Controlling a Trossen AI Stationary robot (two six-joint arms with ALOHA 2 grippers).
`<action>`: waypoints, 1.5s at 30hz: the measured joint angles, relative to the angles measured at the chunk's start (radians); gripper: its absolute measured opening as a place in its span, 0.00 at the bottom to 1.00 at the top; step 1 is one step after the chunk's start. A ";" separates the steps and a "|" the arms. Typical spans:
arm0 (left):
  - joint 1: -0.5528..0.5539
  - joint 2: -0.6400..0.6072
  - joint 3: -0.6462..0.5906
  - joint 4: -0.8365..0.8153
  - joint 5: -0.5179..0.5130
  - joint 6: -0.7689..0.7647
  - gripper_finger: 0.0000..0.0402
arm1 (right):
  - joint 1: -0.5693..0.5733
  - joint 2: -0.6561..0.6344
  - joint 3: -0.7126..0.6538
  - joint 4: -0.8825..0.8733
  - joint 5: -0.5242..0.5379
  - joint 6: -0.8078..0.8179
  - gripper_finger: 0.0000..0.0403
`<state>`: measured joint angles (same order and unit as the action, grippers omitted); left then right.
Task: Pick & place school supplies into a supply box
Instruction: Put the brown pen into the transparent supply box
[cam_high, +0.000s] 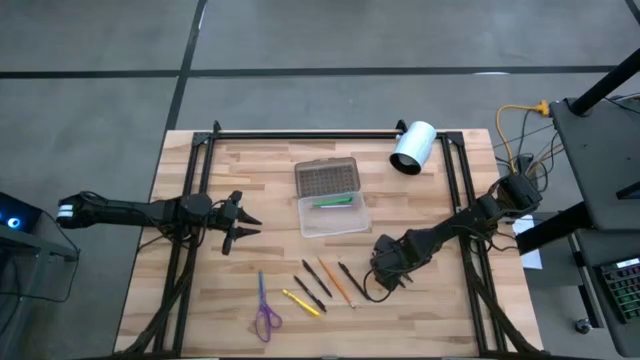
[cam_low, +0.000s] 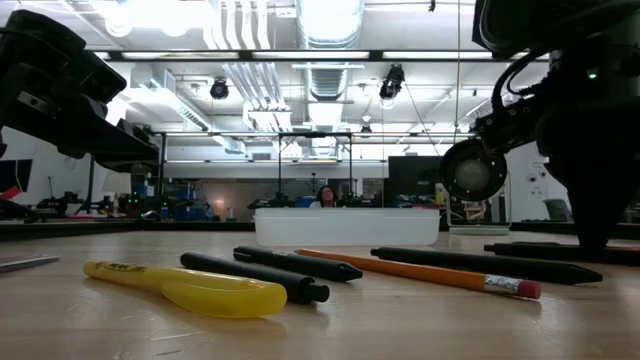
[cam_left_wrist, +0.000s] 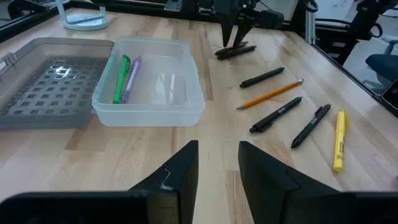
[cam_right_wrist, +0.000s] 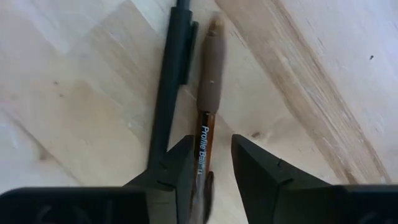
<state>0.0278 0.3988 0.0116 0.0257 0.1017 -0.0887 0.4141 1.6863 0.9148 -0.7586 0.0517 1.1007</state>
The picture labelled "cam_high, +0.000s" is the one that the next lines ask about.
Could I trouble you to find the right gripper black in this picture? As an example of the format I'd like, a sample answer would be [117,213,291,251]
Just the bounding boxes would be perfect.
[371,233,417,292]

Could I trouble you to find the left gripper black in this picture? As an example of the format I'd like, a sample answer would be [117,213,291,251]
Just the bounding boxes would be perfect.
[208,189,263,256]

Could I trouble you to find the black retractable pen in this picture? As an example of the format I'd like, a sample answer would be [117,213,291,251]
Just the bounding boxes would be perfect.
[292,274,328,314]
[337,261,372,302]
[300,258,334,300]

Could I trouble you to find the orange pencil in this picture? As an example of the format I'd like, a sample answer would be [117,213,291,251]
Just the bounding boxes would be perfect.
[316,256,358,310]

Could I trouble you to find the grey object edge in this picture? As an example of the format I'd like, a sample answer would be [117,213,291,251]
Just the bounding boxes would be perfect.
[254,270,284,344]

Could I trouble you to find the green pen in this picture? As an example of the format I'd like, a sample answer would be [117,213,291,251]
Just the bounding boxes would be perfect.
[311,196,355,209]

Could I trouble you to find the yellow highlighter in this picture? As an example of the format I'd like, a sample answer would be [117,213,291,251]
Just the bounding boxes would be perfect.
[281,288,323,319]

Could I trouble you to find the clear plastic pencil box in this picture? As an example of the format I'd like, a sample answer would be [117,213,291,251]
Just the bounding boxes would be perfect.
[293,156,372,239]

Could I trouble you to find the white paper sheet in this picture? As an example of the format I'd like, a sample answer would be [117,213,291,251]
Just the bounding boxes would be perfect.
[511,213,544,271]

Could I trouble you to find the white cylinder with black interior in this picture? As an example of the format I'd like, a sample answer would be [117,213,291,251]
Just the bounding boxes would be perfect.
[389,120,438,177]

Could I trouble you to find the black desk support beam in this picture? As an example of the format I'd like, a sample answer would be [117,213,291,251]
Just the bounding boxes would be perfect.
[514,200,592,256]

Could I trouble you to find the black power strip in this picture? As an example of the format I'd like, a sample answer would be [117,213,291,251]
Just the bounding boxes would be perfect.
[509,153,535,176]

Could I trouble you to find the grey cart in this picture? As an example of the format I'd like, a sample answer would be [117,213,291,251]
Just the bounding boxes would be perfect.
[569,227,640,359]

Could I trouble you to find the black rack with green lights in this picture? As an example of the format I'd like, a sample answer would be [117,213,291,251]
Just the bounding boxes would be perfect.
[598,256,640,325]

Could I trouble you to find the computer with blue light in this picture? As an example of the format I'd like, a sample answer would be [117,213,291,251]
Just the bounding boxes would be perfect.
[0,191,44,235]

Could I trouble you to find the black desk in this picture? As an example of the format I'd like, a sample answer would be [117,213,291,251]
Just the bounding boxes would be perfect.
[548,96,640,232]

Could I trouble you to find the black pole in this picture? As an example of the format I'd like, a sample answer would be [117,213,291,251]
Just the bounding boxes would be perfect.
[569,47,640,117]

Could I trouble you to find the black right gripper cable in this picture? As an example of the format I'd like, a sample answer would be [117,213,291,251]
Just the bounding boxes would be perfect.
[361,267,397,304]

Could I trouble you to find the black aluminium table frame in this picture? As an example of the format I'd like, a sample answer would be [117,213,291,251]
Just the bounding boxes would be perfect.
[113,119,546,359]

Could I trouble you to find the yellow cable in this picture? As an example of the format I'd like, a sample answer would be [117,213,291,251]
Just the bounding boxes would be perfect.
[494,99,551,174]

